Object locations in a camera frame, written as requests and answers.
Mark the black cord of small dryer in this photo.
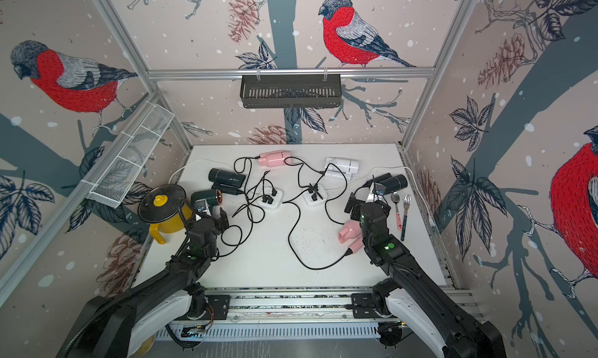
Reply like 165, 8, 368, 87
244, 170, 279, 202

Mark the silver fork dark handle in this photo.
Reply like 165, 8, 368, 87
400, 194, 412, 241

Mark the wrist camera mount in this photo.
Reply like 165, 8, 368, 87
366, 182, 386, 202
192, 199, 212, 216

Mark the black hanging wall basket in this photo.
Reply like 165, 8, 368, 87
240, 74, 342, 109

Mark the white folding hair dryer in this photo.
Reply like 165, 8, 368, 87
325, 157, 359, 181

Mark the dark green small hair dryer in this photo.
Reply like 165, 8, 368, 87
208, 168, 246, 195

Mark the green copper long hair dryer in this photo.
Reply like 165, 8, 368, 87
190, 189, 223, 213

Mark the silver spoon pink handle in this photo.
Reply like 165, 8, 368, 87
391, 191, 403, 231

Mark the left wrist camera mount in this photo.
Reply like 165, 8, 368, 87
192, 199, 212, 216

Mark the white wire basket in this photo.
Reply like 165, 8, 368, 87
87, 104, 174, 208

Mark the pink folding hair dryer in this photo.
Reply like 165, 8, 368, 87
258, 150, 291, 168

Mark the black cord of pink dryer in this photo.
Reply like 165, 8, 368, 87
233, 156, 263, 200

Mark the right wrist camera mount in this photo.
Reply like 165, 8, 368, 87
366, 182, 386, 202

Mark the white power strip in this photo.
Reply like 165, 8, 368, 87
302, 188, 328, 207
258, 189, 283, 210

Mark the dark green folding hair dryer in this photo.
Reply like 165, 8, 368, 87
363, 173, 408, 195

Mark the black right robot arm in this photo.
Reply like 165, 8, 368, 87
345, 195, 506, 357

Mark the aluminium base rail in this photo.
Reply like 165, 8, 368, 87
153, 285, 473, 342

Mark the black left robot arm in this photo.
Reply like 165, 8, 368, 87
57, 212, 230, 357

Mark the black cord of white dryer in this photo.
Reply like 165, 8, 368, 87
284, 156, 328, 195

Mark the black cord of long dryer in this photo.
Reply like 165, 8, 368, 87
216, 196, 265, 258

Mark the yellow pot with glass lid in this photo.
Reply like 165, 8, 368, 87
138, 184, 194, 244

